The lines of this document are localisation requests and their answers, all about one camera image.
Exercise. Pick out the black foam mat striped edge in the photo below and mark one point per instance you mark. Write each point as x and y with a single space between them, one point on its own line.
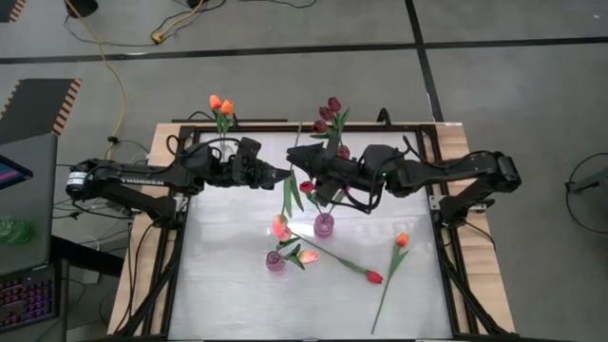
7 8
33 109

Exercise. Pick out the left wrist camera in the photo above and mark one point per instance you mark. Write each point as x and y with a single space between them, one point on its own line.
249 147

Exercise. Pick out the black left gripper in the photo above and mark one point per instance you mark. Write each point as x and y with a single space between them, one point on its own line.
247 173

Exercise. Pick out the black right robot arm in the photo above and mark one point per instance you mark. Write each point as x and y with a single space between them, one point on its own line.
456 166

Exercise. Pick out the black round object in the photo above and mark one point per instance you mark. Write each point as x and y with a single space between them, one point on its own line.
83 6

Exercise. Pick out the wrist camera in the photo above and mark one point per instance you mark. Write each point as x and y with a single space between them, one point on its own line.
332 190
249 147

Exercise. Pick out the pink artificial tulip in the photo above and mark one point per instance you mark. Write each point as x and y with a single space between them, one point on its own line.
285 234
309 257
287 202

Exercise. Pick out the pink ribbed glass vase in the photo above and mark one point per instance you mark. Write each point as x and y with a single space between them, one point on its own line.
324 227

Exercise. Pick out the black tablet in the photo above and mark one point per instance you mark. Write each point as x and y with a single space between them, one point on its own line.
12 173

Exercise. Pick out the orange artificial tulip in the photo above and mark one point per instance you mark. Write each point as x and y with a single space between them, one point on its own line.
215 102
227 107
403 240

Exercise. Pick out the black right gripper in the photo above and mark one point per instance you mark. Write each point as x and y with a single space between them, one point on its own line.
349 171

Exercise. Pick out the clear glass bottle vase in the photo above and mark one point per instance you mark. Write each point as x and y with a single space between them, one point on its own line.
227 151

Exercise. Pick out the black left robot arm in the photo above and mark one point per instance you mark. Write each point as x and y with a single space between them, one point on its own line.
142 176

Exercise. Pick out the dark red artificial tulip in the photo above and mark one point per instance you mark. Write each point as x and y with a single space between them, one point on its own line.
319 126
334 104
326 113

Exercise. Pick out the pink wavy glass vase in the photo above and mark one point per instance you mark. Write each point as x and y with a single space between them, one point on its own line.
275 262

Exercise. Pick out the green plastic bottle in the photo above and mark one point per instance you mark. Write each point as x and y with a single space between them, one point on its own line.
14 232

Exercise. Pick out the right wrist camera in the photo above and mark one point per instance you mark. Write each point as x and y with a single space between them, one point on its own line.
332 190

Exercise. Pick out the grey desk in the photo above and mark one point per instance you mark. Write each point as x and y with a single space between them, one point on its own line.
33 214

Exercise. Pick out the black metal table frame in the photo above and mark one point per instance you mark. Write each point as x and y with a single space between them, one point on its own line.
266 128

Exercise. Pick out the keyboard with purple lights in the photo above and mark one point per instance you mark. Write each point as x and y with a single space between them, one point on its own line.
28 299

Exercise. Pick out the red ribbed glass vase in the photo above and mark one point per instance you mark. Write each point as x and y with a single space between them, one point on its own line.
343 152

